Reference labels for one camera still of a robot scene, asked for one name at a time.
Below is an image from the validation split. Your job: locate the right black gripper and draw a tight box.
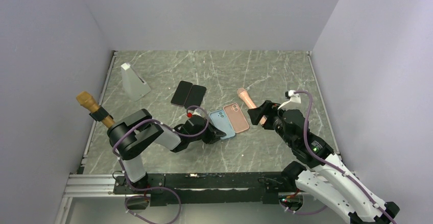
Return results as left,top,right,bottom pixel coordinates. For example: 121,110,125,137
248,99,295,148

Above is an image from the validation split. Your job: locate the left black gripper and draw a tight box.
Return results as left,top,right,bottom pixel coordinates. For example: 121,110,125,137
189,119,226,144

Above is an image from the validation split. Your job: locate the pink phone case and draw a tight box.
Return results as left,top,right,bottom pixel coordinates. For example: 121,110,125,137
223,103,250,134

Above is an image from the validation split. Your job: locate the black phone from blue case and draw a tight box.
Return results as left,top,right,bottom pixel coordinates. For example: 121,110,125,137
184,85,207,109

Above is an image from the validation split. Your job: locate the purple black phone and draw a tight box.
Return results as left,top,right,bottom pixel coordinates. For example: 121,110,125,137
171,81,193,107

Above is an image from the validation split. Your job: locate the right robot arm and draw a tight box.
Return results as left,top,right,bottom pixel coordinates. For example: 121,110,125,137
248,100,400,223

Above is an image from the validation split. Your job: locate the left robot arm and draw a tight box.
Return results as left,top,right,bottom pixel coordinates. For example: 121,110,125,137
107,109,227,193

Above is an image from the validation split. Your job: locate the pink microphone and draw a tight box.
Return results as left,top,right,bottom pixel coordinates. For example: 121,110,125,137
237,88,257,109

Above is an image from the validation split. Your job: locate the white wedge stand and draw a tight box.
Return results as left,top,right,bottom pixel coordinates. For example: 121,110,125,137
121,63,151,102

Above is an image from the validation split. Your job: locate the yellow microphone on stand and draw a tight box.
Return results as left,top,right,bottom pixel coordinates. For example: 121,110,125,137
76,91,115,128

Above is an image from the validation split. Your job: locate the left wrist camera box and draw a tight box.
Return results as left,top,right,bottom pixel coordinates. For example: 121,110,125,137
187,108,203,118

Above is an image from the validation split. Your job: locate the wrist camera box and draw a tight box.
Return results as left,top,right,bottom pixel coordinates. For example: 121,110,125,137
187,108,203,118
278,90,301,111

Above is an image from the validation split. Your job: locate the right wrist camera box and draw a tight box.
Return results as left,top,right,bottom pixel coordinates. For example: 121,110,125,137
278,90,301,111

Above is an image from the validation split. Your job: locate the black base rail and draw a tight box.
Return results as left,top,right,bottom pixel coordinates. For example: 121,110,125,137
112,171,299,207

